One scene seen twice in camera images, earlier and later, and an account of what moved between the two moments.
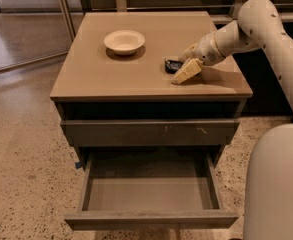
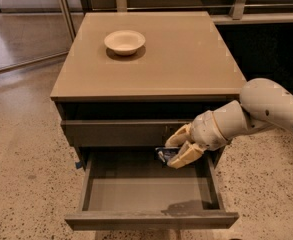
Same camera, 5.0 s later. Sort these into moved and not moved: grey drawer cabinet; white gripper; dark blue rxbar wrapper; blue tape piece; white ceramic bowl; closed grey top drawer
Moved: white gripper; dark blue rxbar wrapper
Not moved: blue tape piece; closed grey top drawer; white ceramic bowl; grey drawer cabinet
